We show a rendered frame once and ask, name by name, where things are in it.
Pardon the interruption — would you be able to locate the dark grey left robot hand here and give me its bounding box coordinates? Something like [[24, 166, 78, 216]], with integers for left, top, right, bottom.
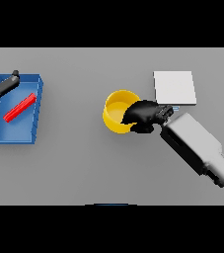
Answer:
[[0, 57, 21, 109]]

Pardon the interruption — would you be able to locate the red beaker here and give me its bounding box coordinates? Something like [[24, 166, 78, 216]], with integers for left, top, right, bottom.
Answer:
[[2, 92, 37, 124]]

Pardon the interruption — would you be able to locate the blue plastic tray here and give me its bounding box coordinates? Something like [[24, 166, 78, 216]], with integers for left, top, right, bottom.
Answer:
[[0, 73, 44, 145]]

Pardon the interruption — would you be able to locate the yellow bowl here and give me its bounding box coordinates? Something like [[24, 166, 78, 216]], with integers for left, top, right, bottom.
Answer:
[[102, 89, 142, 134]]

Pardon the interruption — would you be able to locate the pale square measuring scale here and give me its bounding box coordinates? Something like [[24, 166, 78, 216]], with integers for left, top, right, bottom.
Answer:
[[153, 70, 197, 107]]

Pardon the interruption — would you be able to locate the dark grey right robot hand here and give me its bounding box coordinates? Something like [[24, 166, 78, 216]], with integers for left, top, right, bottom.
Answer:
[[119, 99, 175, 134]]

